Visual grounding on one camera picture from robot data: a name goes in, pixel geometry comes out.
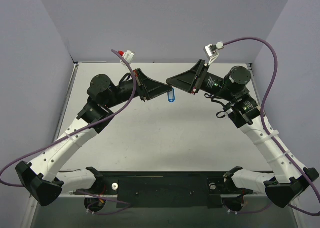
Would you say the blue key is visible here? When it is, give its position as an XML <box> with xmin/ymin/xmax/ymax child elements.
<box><xmin>167</xmin><ymin>88</ymin><xmax>176</xmax><ymax>103</ymax></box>

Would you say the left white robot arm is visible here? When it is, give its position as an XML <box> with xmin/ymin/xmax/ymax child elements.
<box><xmin>15</xmin><ymin>68</ymin><xmax>172</xmax><ymax>206</ymax></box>

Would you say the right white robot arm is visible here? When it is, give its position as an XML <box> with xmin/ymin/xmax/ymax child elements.
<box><xmin>166</xmin><ymin>60</ymin><xmax>320</xmax><ymax>208</ymax></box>

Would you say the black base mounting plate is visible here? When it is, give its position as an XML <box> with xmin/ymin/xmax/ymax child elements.
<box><xmin>84</xmin><ymin>170</ymin><xmax>253</xmax><ymax>208</ymax></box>

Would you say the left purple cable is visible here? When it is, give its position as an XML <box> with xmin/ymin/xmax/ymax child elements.
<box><xmin>0</xmin><ymin>48</ymin><xmax>138</xmax><ymax>187</ymax></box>

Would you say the purple cable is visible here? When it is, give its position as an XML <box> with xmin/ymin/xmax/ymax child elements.
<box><xmin>0</xmin><ymin>48</ymin><xmax>138</xmax><ymax>187</ymax></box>
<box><xmin>223</xmin><ymin>36</ymin><xmax>320</xmax><ymax>216</ymax></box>

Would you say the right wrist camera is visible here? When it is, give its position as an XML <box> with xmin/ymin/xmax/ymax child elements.
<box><xmin>204</xmin><ymin>44</ymin><xmax>220</xmax><ymax>66</ymax></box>

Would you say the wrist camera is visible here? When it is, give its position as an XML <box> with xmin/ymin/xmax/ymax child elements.
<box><xmin>204</xmin><ymin>44</ymin><xmax>220</xmax><ymax>66</ymax></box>
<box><xmin>123</xmin><ymin>50</ymin><xmax>136</xmax><ymax>64</ymax></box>

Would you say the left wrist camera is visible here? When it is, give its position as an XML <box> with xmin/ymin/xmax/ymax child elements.
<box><xmin>123</xmin><ymin>50</ymin><xmax>136</xmax><ymax>64</ymax></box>

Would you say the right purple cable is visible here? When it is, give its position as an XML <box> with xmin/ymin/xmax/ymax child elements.
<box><xmin>223</xmin><ymin>36</ymin><xmax>320</xmax><ymax>216</ymax></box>

